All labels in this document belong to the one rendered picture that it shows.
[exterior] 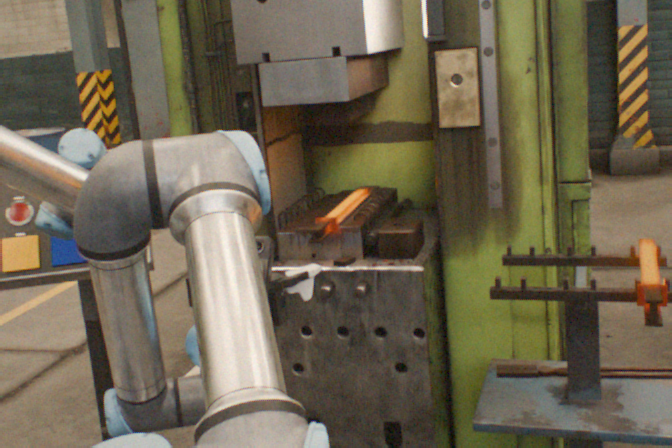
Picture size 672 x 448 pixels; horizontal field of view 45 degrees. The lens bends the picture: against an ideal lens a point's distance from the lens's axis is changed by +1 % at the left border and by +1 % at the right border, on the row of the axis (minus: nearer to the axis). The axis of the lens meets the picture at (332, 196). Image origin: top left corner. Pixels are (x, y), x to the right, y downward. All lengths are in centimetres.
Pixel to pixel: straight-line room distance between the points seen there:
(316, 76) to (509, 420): 80
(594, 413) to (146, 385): 84
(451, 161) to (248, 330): 107
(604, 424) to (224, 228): 89
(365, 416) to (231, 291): 102
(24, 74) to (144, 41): 150
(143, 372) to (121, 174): 33
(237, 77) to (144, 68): 675
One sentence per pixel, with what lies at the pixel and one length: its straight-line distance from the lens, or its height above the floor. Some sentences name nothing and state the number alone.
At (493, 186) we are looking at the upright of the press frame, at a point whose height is 104.
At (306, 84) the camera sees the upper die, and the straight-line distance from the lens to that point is 176.
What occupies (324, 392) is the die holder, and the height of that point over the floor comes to 62.
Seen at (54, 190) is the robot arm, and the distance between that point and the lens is 132.
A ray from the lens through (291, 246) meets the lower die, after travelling 184.
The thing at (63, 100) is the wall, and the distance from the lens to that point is 923.
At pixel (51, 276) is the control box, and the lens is 186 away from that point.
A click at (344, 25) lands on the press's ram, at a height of 143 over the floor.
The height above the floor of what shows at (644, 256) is 95.
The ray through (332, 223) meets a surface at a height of 100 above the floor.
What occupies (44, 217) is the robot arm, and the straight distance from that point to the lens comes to 150.
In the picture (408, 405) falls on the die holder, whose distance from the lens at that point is 184.
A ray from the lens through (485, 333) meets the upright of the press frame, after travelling 196.
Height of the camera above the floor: 141
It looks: 11 degrees down
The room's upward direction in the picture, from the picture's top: 5 degrees counter-clockwise
